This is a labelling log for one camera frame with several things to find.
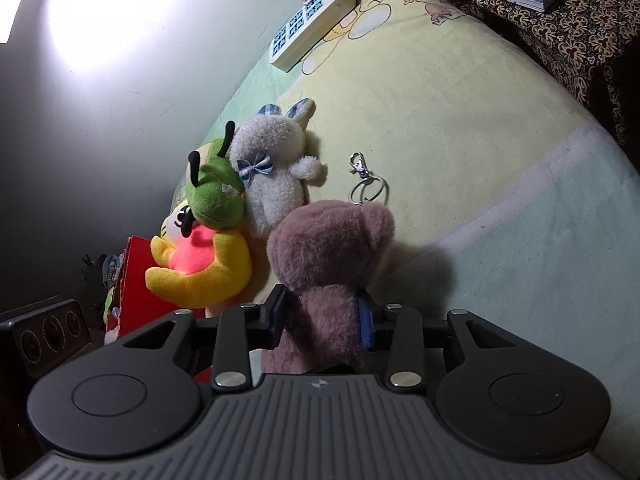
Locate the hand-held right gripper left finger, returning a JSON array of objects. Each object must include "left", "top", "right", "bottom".
[{"left": 122, "top": 284, "right": 289, "bottom": 395}]

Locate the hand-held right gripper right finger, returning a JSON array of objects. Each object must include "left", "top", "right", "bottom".
[{"left": 356, "top": 296, "right": 516, "bottom": 392}]

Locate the yellow plush tiger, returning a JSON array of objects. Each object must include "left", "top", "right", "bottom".
[{"left": 145, "top": 199, "right": 252, "bottom": 309}]

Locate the red cardboard box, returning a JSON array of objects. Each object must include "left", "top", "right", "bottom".
[{"left": 104, "top": 236, "right": 216, "bottom": 386}]

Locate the green plush caterpillar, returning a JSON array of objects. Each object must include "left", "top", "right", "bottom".
[{"left": 187, "top": 121, "right": 247, "bottom": 231}]

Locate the white plush rabbit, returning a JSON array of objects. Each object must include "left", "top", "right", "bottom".
[{"left": 229, "top": 98, "right": 328, "bottom": 238}]

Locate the pile of clothes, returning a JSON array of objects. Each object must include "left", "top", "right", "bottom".
[{"left": 80, "top": 252, "right": 126, "bottom": 331}]

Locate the silver keyring clasp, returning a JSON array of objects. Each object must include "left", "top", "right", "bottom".
[{"left": 348, "top": 152, "right": 390, "bottom": 207}]

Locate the printed cartoon blanket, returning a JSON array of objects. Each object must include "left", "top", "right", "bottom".
[{"left": 167, "top": 0, "right": 640, "bottom": 466}]

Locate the white power strip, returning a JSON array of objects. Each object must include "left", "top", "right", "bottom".
[{"left": 269, "top": 0, "right": 362, "bottom": 72}]

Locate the brown floral cloth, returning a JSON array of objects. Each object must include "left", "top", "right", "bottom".
[{"left": 430, "top": 0, "right": 640, "bottom": 146}]

